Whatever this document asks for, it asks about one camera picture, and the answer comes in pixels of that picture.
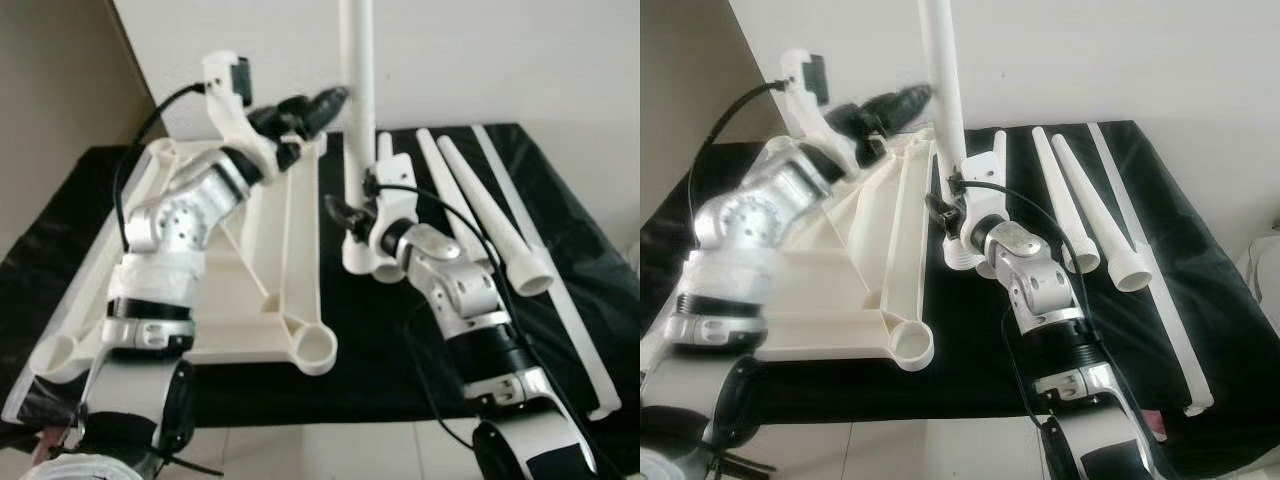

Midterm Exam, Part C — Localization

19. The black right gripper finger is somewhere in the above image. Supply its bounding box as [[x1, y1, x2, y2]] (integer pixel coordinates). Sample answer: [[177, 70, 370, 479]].
[[925, 190, 966, 243], [325, 195, 369, 243]]

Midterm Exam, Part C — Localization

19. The white tapered table leg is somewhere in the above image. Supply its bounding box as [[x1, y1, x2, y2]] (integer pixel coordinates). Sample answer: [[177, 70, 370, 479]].
[[985, 130, 1011, 276], [436, 135, 554, 296], [1050, 133, 1153, 293], [338, 0, 386, 276], [920, 0, 986, 271], [1030, 127, 1101, 273], [415, 128, 496, 271], [375, 132, 404, 284]]

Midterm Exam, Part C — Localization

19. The black table cloth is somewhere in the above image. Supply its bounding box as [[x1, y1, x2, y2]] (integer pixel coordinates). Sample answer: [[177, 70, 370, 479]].
[[640, 120, 1280, 471], [0, 122, 641, 431]]

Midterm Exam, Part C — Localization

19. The long white plastic strip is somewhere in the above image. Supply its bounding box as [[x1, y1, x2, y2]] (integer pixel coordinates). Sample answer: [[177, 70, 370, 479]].
[[1085, 123, 1214, 416], [0, 170, 151, 421], [470, 125, 611, 421]]

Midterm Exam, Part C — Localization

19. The white rounded object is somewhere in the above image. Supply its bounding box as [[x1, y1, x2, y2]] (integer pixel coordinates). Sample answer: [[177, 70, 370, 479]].
[[1235, 235, 1280, 341]]

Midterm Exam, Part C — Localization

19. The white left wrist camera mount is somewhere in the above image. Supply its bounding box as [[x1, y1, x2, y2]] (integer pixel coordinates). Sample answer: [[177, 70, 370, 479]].
[[202, 52, 271, 166], [778, 48, 851, 161]]

